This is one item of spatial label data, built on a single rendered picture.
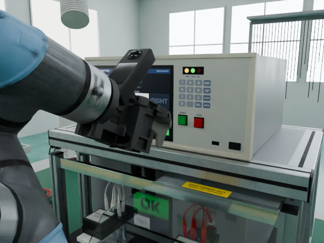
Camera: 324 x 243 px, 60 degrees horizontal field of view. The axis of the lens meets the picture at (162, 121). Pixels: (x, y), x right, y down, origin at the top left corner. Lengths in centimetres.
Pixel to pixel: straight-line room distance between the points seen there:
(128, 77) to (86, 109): 10
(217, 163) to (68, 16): 141
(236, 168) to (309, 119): 637
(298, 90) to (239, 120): 631
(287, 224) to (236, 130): 19
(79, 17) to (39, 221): 159
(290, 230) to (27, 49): 48
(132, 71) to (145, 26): 796
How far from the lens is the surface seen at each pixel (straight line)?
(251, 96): 55
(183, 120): 60
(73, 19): 181
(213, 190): 55
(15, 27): 29
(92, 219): 76
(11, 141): 33
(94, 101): 34
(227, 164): 56
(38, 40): 30
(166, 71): 62
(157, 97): 63
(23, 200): 27
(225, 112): 57
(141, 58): 45
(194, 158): 58
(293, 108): 690
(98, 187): 101
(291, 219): 55
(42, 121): 614
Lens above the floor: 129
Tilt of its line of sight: 11 degrees down
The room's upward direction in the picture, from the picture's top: straight up
